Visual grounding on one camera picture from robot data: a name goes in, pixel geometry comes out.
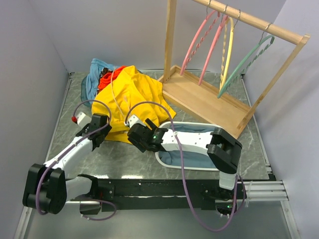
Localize yellow shorts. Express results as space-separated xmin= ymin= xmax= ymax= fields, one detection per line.
xmin=91 ymin=65 xmax=176 ymax=143

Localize green hanger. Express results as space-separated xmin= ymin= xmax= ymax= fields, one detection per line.
xmin=217 ymin=22 xmax=275 ymax=99

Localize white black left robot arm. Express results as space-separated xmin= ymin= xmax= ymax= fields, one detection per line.
xmin=22 ymin=114 xmax=112 ymax=215

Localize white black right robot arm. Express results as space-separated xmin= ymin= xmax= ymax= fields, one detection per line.
xmin=127 ymin=115 xmax=242 ymax=199

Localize light blue shorts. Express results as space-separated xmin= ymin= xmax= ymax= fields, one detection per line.
xmin=86 ymin=58 xmax=119 ymax=100

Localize orange shorts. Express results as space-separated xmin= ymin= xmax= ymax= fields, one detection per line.
xmin=98 ymin=66 xmax=126 ymax=91

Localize wooden hanger rack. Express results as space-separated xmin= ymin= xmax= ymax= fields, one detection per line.
xmin=159 ymin=0 xmax=311 ymax=138

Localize yellow hanger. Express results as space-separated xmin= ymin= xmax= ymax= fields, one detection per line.
xmin=219 ymin=17 xmax=235 ymax=90

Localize pink hanger outer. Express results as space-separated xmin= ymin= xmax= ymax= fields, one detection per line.
xmin=180 ymin=10 xmax=220 ymax=75

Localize pink hanger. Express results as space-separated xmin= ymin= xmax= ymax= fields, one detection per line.
xmin=180 ymin=10 xmax=220 ymax=75
xmin=198 ymin=16 xmax=228 ymax=85

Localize pink hanger inner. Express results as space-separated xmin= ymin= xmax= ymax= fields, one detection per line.
xmin=198 ymin=16 xmax=228 ymax=85

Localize teal plastic basket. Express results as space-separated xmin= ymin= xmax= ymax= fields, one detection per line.
xmin=80 ymin=76 xmax=91 ymax=108

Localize grey-blue cloth in basket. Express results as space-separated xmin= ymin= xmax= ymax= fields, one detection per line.
xmin=155 ymin=121 xmax=219 ymax=171

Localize white perforated plastic basket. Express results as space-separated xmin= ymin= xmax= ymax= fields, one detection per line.
xmin=155 ymin=121 xmax=220 ymax=171

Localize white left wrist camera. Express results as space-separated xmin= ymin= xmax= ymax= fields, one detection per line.
xmin=71 ymin=112 xmax=91 ymax=128

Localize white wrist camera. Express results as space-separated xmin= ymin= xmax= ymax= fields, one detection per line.
xmin=124 ymin=115 xmax=145 ymax=128
xmin=71 ymin=112 xmax=91 ymax=128

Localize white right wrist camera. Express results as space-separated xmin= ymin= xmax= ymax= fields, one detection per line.
xmin=124 ymin=115 xmax=145 ymax=128

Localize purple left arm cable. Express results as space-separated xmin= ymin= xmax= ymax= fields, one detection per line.
xmin=36 ymin=100 xmax=112 ymax=216

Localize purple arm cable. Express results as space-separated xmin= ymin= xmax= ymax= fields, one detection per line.
xmin=36 ymin=100 xmax=112 ymax=216
xmin=126 ymin=101 xmax=246 ymax=232

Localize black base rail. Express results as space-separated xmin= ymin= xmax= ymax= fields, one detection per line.
xmin=69 ymin=178 xmax=245 ymax=212

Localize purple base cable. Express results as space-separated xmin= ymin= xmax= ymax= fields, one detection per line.
xmin=79 ymin=198 xmax=117 ymax=222

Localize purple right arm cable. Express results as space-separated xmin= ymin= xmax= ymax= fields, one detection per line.
xmin=126 ymin=101 xmax=246 ymax=232

